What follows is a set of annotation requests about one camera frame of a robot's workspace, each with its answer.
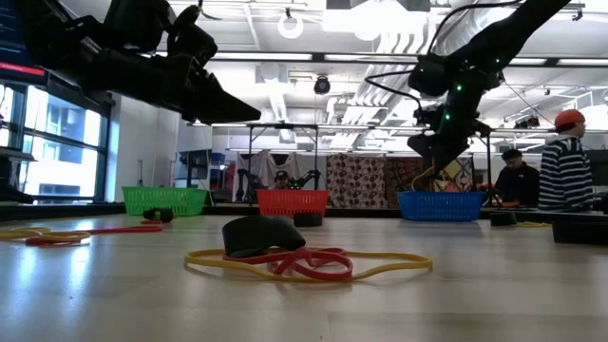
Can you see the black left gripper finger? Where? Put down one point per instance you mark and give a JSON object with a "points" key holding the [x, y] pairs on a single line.
{"points": [[218, 97], [214, 115]]}

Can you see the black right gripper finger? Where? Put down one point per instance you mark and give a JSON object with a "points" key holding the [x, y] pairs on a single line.
{"points": [[444, 162]]}

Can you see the wide black rubber band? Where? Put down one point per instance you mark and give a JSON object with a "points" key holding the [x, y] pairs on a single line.
{"points": [[159, 214], [261, 235], [308, 219], [579, 233]]}

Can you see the red rubber band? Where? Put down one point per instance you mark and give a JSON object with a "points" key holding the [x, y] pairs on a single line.
{"points": [[328, 274], [123, 230]]}

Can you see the black background robot arm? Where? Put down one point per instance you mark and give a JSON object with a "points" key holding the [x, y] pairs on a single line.
{"points": [[247, 183], [311, 179]]}

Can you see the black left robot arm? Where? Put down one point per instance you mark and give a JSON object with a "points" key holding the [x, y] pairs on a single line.
{"points": [[71, 47]]}

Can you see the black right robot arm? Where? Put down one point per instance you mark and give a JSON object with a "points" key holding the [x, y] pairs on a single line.
{"points": [[499, 38]]}

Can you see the multicolour geometric hanging cloth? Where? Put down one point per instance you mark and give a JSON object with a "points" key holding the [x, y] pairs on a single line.
{"points": [[458, 173]]}

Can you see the blue plastic basket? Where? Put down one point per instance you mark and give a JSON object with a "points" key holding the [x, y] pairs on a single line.
{"points": [[442, 206]]}

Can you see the black metal background rig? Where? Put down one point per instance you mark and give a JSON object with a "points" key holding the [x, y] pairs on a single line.
{"points": [[488, 161], [304, 127]]}

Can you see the dark orange patterned cloth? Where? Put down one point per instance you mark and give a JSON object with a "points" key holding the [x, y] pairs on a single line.
{"points": [[401, 176]]}

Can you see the dark background screen cart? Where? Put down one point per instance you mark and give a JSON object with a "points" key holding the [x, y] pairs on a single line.
{"points": [[195, 164]]}

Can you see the white hanging cloth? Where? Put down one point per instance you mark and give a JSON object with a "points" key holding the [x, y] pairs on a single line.
{"points": [[266, 164]]}

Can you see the person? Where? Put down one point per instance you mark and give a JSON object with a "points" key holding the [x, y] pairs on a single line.
{"points": [[518, 183], [565, 171], [281, 179]]}

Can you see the black ceiling spotlights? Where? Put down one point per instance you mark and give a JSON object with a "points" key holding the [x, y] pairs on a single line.
{"points": [[527, 122]]}

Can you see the brown dotted hanging cloth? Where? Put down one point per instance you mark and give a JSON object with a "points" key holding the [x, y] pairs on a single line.
{"points": [[356, 180]]}

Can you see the round white ceiling lamp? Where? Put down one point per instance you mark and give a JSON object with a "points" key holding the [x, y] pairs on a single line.
{"points": [[280, 26]]}

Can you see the green plastic basket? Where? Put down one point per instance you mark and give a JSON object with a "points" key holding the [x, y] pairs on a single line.
{"points": [[161, 202]]}

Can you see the red plastic basket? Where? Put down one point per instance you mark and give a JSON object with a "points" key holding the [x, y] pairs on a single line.
{"points": [[285, 204]]}

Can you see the large window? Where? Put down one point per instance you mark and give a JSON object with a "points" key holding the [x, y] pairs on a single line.
{"points": [[62, 142]]}

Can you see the black background monitor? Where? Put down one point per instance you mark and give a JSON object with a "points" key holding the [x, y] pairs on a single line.
{"points": [[599, 166]]}

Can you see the dark computer monitor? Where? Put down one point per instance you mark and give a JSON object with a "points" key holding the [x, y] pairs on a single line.
{"points": [[12, 57]]}

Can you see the dark grey desk top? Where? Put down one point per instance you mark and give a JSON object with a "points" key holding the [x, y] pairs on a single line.
{"points": [[14, 154]]}

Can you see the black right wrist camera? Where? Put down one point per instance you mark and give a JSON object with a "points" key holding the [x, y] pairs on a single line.
{"points": [[423, 115]]}

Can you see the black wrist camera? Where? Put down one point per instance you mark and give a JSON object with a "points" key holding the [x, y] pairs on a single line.
{"points": [[138, 21], [423, 115]]}

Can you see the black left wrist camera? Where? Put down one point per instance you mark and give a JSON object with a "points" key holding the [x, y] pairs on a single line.
{"points": [[138, 21]]}

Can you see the black ceiling camera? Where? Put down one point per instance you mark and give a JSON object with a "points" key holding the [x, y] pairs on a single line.
{"points": [[322, 85]]}

